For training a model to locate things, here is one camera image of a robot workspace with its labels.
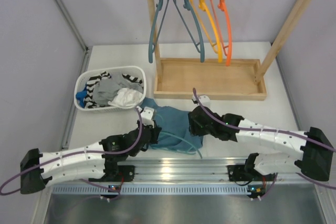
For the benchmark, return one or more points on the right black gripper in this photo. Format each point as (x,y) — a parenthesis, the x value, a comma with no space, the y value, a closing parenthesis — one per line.
(194,128)

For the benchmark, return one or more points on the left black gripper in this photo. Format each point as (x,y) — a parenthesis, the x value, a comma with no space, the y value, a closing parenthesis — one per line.
(153,134)

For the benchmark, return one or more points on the teal blue tank top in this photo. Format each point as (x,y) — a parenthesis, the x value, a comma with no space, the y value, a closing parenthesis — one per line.
(178,127)

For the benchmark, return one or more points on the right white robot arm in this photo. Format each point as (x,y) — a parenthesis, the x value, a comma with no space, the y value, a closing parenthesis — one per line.
(307,152)

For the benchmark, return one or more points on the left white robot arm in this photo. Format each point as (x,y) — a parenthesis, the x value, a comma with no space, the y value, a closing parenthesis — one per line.
(98,162)

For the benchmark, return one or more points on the wooden clothes rack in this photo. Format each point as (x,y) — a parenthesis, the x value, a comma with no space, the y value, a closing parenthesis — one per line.
(193,48)

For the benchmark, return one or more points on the grey garment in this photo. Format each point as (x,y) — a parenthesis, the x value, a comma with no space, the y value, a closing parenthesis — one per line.
(105,87)

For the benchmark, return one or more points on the black white striped garment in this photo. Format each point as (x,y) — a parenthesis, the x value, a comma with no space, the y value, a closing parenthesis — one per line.
(87,102)

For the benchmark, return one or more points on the blue garment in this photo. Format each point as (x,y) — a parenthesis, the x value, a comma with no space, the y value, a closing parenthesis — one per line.
(80,96)

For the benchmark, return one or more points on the white plastic laundry basket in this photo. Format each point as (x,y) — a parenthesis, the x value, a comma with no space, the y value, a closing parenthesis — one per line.
(83,78)

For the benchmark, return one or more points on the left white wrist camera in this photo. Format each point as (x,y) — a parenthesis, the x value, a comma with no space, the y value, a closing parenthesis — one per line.
(147,116)

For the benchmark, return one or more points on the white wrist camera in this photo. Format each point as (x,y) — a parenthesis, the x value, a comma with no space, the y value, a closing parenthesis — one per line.
(205,100)
(147,116)

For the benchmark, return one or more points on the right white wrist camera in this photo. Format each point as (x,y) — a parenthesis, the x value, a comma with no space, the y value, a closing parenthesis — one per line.
(205,100)

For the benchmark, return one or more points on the aluminium mounting rail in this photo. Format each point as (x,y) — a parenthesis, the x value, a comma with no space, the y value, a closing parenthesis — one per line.
(169,176)

